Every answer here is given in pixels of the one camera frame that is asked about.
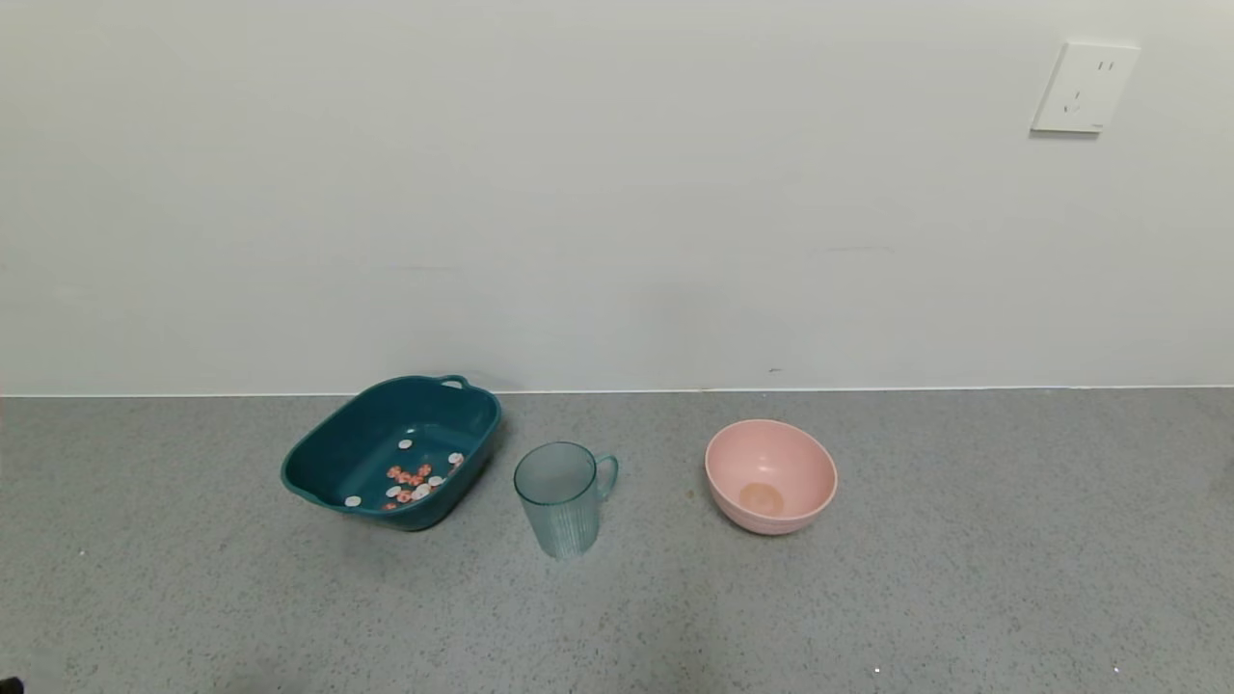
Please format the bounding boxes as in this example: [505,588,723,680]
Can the dark teal plastic basin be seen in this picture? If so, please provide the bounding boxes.
[281,374,503,532]

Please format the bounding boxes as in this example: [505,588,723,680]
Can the white wall socket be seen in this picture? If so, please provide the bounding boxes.
[1030,40,1141,134]

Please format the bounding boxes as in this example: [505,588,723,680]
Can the clear ribbed plastic cup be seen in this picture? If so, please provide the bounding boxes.
[513,441,619,560]

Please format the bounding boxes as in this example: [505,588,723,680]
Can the pink plastic bowl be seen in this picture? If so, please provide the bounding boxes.
[705,418,839,536]

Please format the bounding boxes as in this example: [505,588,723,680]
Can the pink and white solid pieces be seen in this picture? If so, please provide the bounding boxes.
[344,439,466,510]

